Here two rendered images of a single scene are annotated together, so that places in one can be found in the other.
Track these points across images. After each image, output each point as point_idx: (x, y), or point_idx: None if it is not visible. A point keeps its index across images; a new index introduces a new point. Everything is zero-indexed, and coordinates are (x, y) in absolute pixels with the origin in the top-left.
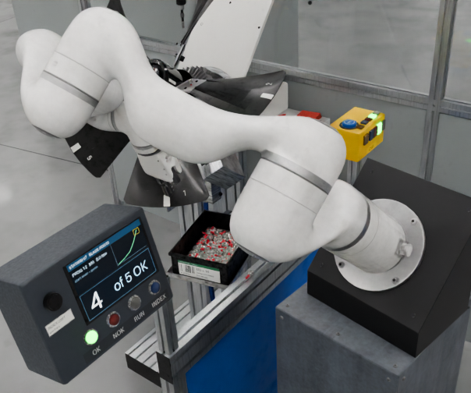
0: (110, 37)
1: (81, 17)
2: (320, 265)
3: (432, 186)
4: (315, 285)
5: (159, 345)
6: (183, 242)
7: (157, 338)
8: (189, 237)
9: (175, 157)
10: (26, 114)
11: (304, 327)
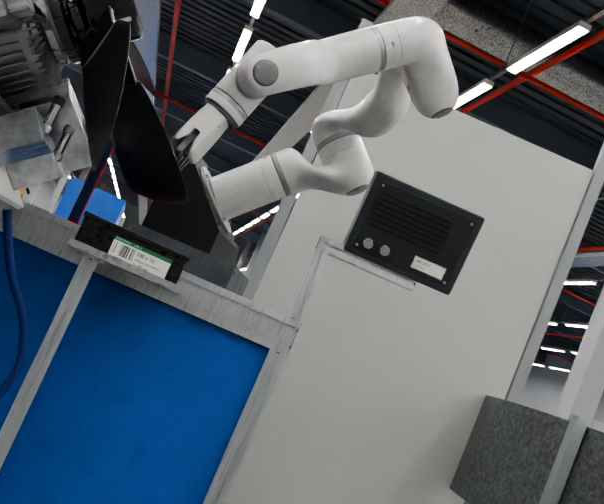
0: None
1: None
2: (219, 224)
3: None
4: (216, 243)
5: (301, 315)
6: (152, 250)
7: (305, 306)
8: (133, 245)
9: None
10: (457, 100)
11: (237, 274)
